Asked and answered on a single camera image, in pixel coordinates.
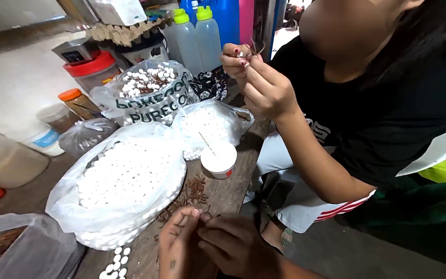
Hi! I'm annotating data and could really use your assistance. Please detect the person's left forearm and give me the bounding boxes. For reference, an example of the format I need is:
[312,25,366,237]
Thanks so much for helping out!
[159,267,186,279]

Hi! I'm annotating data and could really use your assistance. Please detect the jar with orange lid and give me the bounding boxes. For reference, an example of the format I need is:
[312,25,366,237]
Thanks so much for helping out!
[58,88,103,121]

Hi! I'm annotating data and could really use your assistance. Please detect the brown stems with white tip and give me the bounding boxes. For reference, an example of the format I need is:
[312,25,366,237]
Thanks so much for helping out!
[237,37,266,63]

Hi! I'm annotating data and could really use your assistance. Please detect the clear bucket with red lid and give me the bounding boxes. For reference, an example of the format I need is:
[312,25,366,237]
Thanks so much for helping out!
[63,50,122,94]

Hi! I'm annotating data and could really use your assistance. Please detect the white cup with red label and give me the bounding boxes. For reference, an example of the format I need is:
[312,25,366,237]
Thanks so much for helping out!
[201,140,238,180]

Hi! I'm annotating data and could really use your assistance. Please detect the heap of small white beads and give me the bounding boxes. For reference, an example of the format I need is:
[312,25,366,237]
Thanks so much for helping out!
[183,107,228,141]

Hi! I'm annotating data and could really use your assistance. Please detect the thin white stick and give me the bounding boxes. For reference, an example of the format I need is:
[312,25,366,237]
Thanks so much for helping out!
[198,131,217,157]

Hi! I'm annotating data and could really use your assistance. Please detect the open grey translucent bag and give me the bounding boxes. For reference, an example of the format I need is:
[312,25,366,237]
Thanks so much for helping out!
[0,213,86,279]

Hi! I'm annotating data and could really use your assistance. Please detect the large clear plastic bag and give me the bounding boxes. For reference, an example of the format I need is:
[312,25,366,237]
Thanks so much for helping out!
[45,122,187,251]

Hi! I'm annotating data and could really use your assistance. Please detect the person's left hand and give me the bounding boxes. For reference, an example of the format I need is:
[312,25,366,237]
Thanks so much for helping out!
[159,205,201,268]

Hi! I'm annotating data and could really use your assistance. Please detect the group of white oval beads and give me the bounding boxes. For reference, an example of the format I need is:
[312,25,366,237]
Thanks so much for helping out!
[99,247,131,279]

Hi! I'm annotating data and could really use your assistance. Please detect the white box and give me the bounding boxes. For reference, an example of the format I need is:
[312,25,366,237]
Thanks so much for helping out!
[87,0,148,26]

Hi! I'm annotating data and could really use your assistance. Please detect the plastic bag with green lettering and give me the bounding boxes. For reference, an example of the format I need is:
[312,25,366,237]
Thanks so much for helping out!
[90,59,200,127]

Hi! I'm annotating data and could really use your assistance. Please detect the white container with blue label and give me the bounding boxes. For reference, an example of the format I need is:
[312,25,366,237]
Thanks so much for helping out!
[22,123,65,157]

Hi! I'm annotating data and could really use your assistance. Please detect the translucent bottle with lime cap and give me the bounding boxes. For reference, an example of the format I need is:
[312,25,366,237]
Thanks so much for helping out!
[195,6,222,73]
[172,9,205,77]

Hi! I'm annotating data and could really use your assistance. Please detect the black floral cloth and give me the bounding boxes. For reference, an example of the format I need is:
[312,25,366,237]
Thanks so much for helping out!
[189,66,229,102]

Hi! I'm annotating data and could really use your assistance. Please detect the person's right hand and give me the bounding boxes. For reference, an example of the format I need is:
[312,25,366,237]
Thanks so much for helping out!
[197,211,284,279]

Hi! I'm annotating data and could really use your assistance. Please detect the dark green cloth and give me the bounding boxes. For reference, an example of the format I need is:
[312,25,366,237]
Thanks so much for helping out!
[337,176,446,274]

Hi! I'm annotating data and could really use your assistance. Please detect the large translucent beige container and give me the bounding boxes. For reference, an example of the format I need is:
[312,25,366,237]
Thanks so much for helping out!
[0,123,50,190]

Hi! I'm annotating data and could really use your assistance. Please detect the stack of egg cartons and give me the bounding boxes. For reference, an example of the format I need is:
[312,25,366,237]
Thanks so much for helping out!
[85,17,165,47]

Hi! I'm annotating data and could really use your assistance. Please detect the translucent tub with brown contents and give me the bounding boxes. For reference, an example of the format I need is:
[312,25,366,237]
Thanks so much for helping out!
[36,103,79,135]

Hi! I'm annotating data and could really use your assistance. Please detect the pile of white-tipped brown stems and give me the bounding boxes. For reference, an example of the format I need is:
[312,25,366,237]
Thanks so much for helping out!
[119,65,179,98]

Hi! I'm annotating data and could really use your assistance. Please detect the pink plastic container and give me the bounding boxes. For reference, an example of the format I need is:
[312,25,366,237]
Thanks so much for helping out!
[238,0,255,46]

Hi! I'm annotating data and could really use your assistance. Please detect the small clear plastic bag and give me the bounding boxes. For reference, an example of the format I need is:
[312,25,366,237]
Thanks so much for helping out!
[171,98,254,161]

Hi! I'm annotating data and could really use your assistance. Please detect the blue plastic container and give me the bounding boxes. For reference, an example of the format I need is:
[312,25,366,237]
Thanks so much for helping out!
[180,0,241,46]

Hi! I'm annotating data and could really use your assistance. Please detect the tied plastic bag, dark contents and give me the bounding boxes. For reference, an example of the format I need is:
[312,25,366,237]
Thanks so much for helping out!
[58,117,121,159]

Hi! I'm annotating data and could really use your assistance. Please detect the white bucket with black lid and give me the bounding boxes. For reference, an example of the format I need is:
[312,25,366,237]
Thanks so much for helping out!
[113,32,170,66]

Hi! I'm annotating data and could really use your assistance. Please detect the grey digital scale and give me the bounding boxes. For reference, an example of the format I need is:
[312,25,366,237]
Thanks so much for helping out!
[51,37,101,65]

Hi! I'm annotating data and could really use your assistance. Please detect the person's right forearm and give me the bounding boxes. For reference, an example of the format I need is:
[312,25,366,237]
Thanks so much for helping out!
[280,255,329,279]

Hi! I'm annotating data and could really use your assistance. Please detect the pile of white round beads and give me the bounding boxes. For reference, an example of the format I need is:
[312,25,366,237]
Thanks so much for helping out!
[77,140,172,209]

